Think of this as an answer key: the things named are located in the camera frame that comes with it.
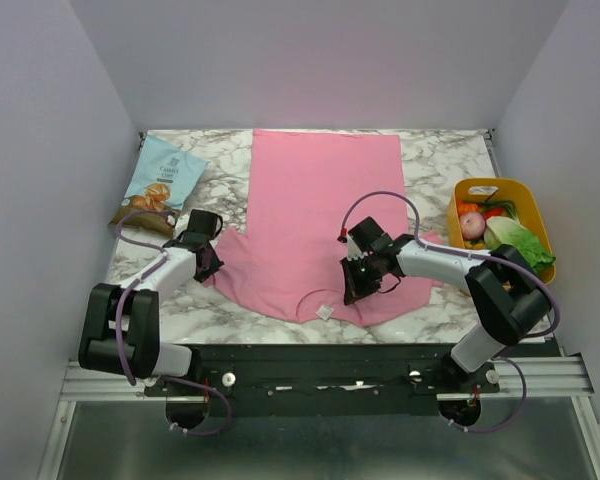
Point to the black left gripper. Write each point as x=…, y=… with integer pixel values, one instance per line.
x=215, y=264

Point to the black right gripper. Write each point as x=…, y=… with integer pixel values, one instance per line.
x=358, y=278

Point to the pink t-shirt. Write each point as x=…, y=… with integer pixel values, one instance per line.
x=302, y=188

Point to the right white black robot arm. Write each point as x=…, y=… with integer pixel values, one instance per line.
x=510, y=300

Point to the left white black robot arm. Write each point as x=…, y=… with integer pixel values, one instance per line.
x=121, y=331

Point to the blue chips bag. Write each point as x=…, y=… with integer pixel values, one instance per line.
x=164, y=178

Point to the purple onion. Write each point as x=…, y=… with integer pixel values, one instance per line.
x=472, y=225

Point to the small orange pumpkin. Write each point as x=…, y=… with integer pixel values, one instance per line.
x=464, y=208

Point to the green lettuce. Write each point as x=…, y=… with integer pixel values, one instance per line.
x=502, y=230

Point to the red pepper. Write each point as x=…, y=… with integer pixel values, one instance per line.
x=494, y=212

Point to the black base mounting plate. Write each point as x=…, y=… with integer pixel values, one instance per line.
x=325, y=380

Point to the yellow plastic basket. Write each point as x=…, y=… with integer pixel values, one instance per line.
x=489, y=193

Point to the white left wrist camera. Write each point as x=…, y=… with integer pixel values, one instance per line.
x=177, y=224

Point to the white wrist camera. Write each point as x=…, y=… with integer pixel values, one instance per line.
x=177, y=224
x=354, y=251

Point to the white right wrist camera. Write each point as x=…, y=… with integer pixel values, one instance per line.
x=354, y=251

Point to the aluminium frame rail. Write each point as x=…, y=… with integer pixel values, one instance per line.
x=546, y=377

